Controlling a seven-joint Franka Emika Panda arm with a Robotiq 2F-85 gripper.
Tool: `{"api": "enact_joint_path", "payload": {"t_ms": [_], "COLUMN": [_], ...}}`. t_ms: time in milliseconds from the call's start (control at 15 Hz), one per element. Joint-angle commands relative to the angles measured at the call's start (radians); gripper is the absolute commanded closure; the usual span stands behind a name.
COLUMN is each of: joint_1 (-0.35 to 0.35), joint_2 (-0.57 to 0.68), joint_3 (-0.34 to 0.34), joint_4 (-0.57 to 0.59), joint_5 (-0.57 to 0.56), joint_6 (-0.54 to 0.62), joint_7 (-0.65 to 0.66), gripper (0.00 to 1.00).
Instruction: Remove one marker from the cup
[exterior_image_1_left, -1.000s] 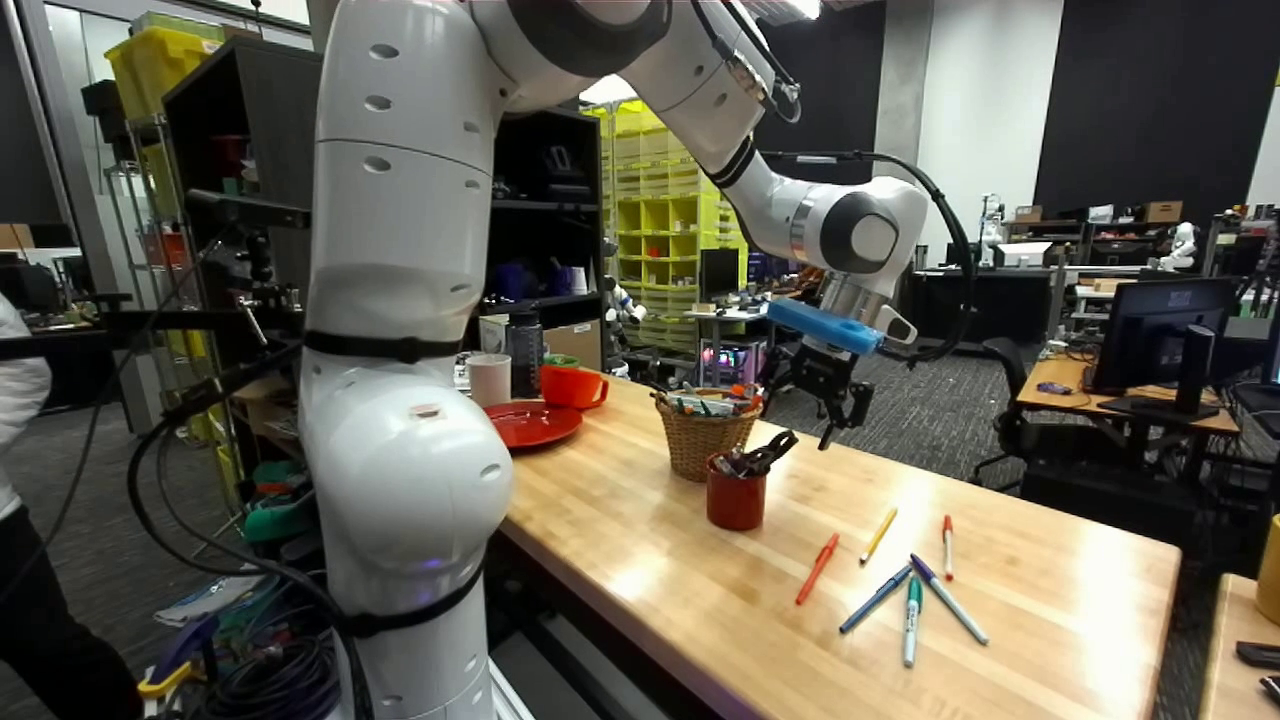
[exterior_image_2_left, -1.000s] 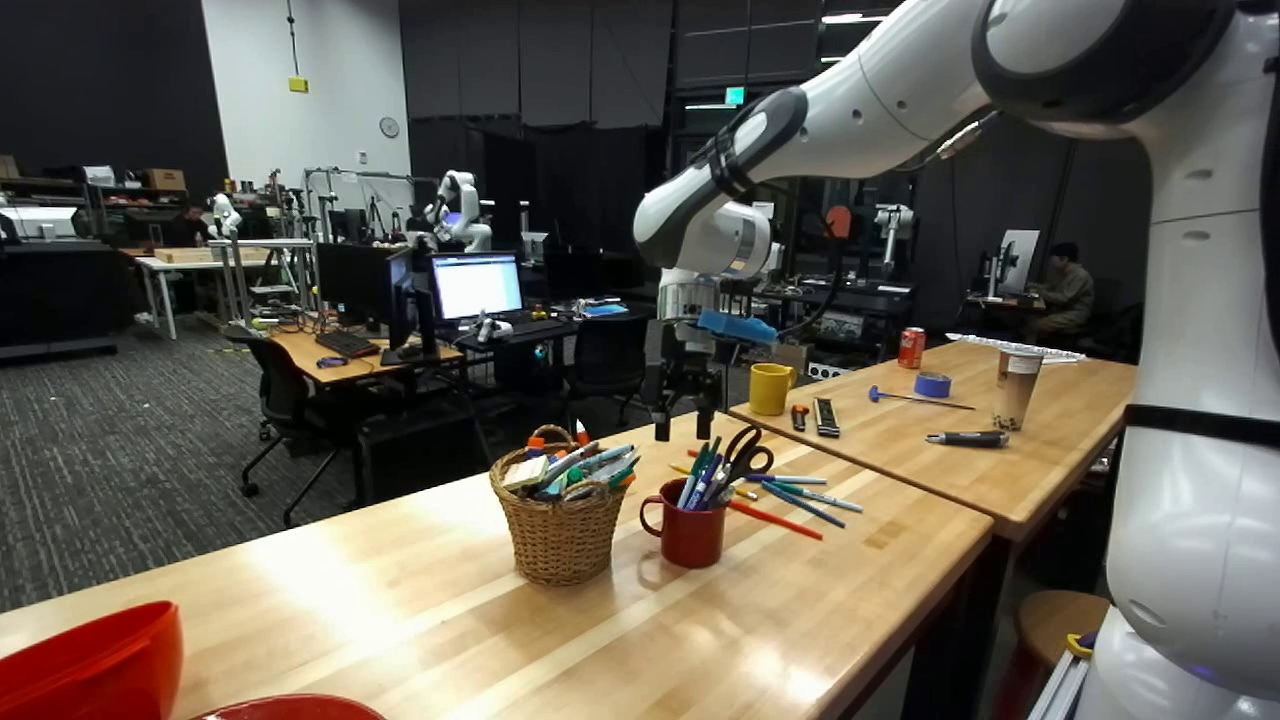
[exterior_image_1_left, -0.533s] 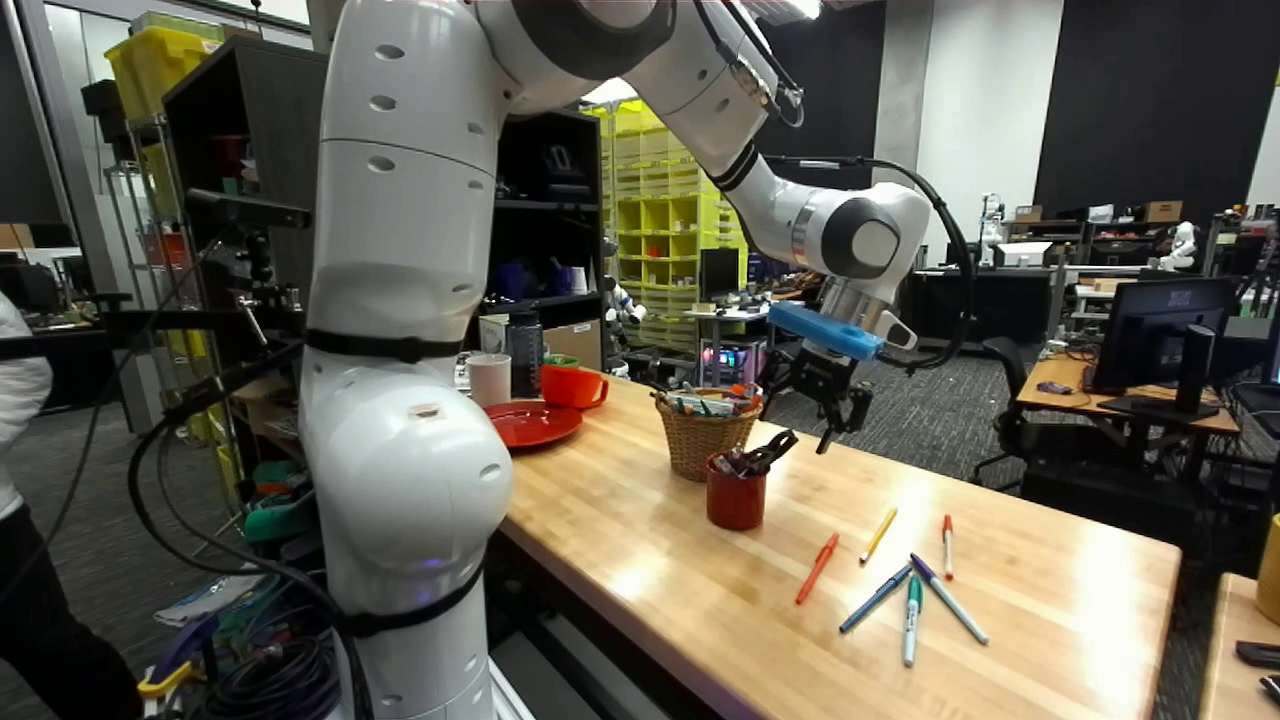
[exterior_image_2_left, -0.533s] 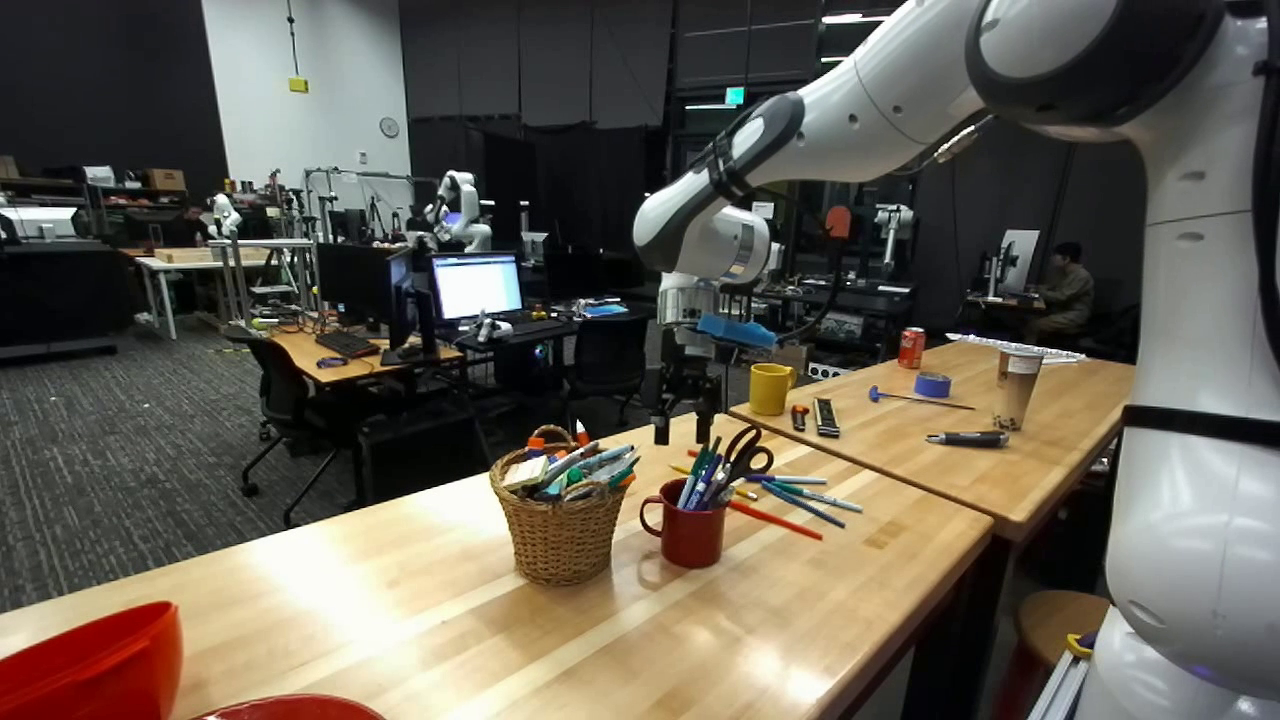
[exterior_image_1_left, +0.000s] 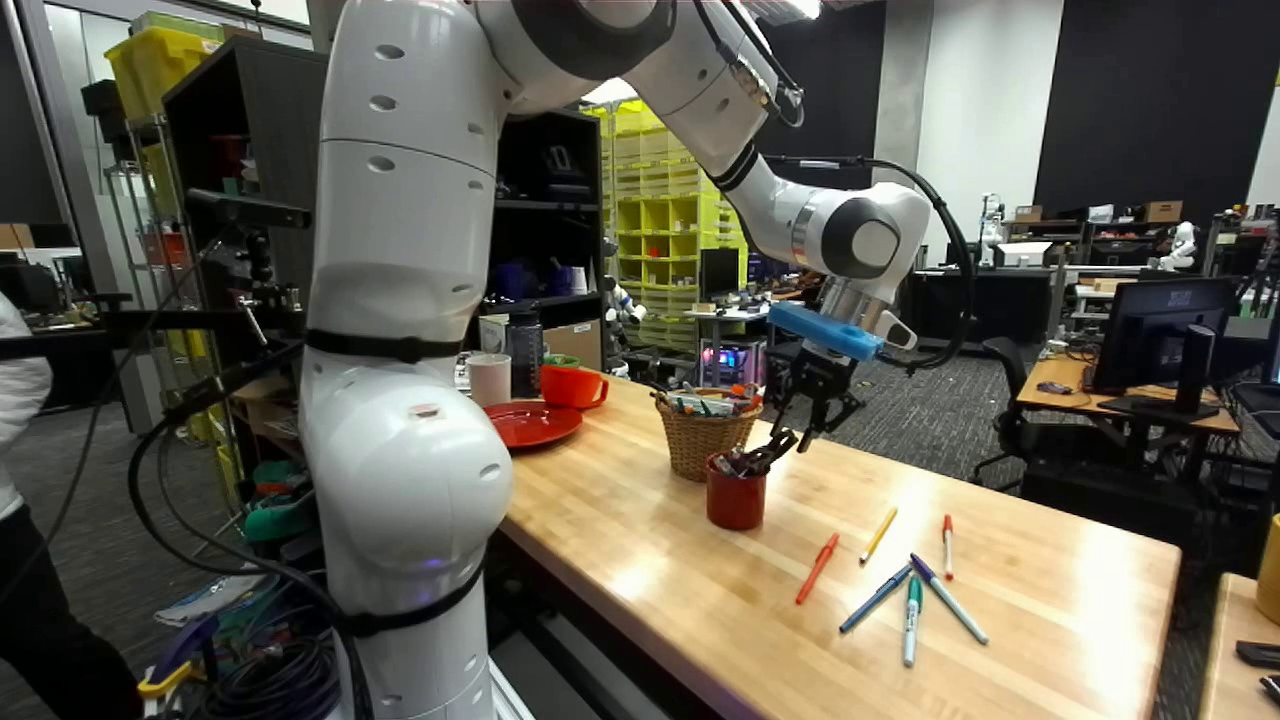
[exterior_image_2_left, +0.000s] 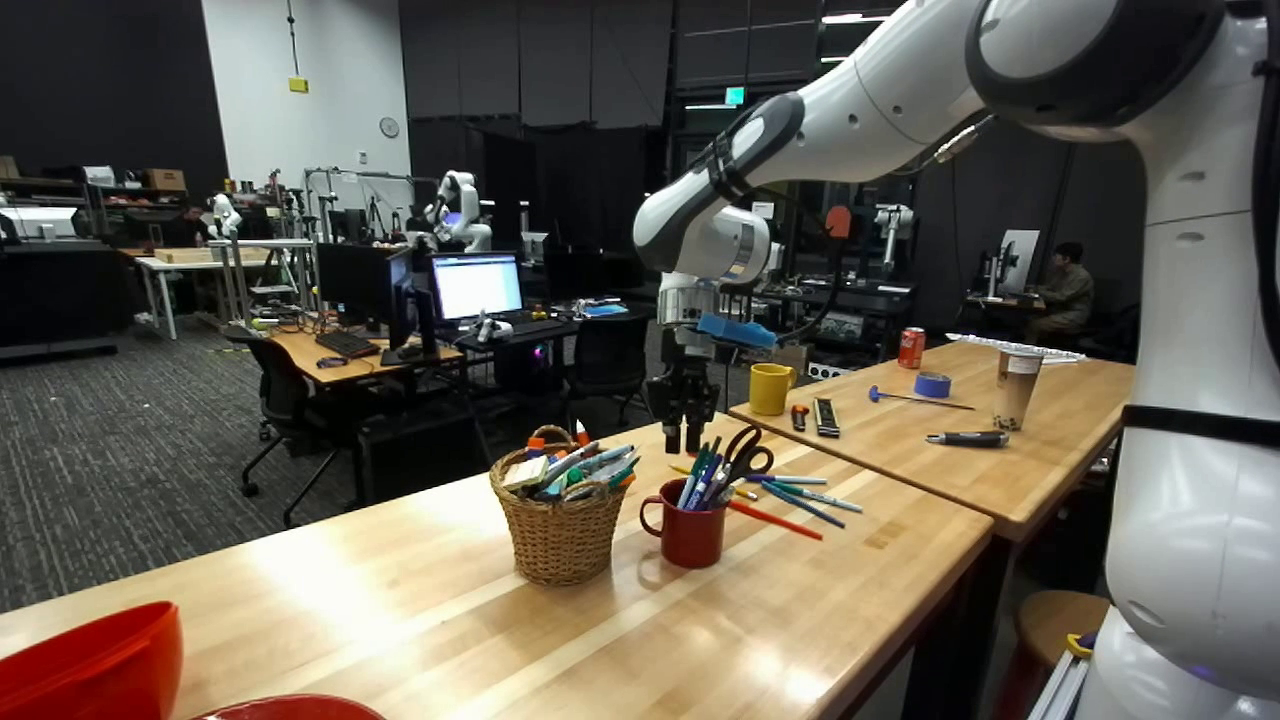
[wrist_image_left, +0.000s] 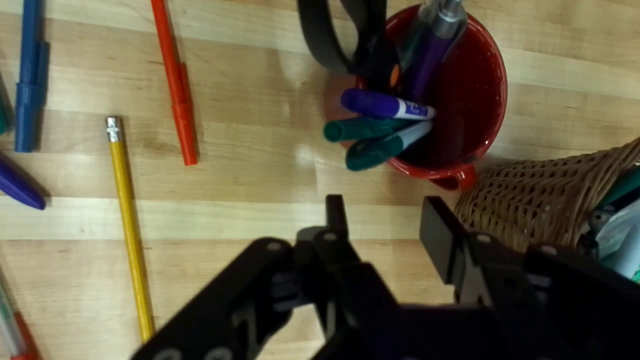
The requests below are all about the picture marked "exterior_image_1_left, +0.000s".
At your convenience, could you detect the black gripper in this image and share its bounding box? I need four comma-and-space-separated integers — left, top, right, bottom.
768, 340, 868, 465

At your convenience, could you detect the black marker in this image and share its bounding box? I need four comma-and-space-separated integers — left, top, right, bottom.
723, 427, 800, 480

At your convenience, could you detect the red marker cup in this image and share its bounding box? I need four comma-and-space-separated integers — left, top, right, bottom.
704, 455, 770, 537

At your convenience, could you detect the orange marker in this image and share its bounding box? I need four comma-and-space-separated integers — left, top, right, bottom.
790, 533, 844, 612

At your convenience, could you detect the teal and white marker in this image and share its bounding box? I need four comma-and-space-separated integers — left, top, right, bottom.
899, 573, 927, 673

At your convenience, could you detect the blue and grey marker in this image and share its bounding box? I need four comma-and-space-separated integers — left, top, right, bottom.
907, 551, 996, 654

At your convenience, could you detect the white cup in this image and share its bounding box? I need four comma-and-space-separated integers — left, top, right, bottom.
458, 350, 515, 408

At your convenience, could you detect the woven wicker basket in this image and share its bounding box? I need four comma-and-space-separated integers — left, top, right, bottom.
648, 384, 768, 486

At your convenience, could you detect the black office chair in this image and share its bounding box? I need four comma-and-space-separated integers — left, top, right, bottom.
968, 331, 1070, 494

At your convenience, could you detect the black background desk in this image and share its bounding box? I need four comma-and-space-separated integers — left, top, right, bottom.
899, 259, 1060, 350

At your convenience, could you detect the red mug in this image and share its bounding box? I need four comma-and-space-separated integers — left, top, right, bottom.
536, 363, 616, 413

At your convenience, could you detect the yellow bin shelf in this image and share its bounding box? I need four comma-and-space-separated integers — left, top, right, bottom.
592, 98, 754, 361

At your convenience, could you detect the wooden office desk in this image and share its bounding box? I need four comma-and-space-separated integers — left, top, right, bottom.
1012, 350, 1242, 439

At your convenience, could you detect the red plate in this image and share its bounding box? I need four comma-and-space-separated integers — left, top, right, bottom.
484, 397, 587, 453

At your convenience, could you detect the dark bottle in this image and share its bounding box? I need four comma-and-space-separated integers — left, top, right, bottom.
504, 300, 549, 399

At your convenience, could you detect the black storage shelf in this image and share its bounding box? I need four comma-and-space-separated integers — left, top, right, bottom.
493, 108, 608, 369

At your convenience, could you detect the black computer monitor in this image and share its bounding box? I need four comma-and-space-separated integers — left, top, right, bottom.
1089, 273, 1242, 408

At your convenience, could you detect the yellow plastic bin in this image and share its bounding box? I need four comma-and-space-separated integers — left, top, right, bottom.
104, 11, 231, 140

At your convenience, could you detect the person in white shirt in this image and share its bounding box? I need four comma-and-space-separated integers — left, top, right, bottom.
0, 291, 143, 720

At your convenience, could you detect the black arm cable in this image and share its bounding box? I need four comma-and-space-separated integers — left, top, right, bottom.
762, 152, 989, 374

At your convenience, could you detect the pile of floor cables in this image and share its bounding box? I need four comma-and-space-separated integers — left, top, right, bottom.
131, 573, 352, 720

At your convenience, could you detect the black base cable loop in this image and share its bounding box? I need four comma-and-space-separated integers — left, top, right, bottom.
122, 350, 377, 720

